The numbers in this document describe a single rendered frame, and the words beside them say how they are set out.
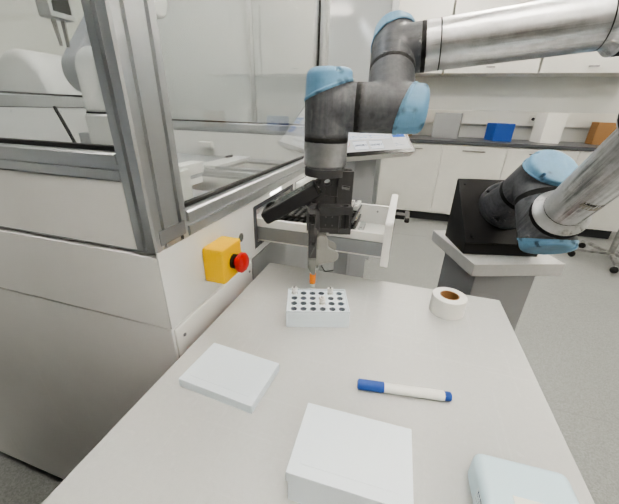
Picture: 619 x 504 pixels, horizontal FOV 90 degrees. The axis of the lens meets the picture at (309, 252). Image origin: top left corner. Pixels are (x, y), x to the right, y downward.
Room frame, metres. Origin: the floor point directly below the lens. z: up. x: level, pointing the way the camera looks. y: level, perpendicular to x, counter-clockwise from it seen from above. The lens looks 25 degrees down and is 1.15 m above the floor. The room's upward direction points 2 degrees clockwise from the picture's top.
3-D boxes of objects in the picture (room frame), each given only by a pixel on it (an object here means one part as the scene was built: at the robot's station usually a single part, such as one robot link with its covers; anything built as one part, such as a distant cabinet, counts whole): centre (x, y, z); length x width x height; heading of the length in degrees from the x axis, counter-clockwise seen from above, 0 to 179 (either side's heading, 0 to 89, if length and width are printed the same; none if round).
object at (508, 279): (0.94, -0.61, 0.38); 0.30 x 0.30 x 0.76; 4
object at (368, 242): (0.84, -0.01, 0.86); 0.40 x 0.26 x 0.06; 74
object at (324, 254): (0.54, -0.03, 0.89); 0.06 x 0.03 x 0.09; 91
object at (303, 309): (0.53, -0.02, 0.78); 0.12 x 0.08 x 0.04; 91
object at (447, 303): (0.56, -0.30, 0.78); 0.07 x 0.07 x 0.04
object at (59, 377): (1.05, 0.54, 0.40); 1.03 x 0.95 x 0.80; 164
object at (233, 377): (0.36, 0.12, 0.77); 0.13 x 0.09 x 0.02; 69
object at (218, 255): (0.55, 0.17, 0.88); 0.07 x 0.05 x 0.07; 164
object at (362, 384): (0.34, -0.15, 0.77); 0.14 x 0.02 x 0.02; 82
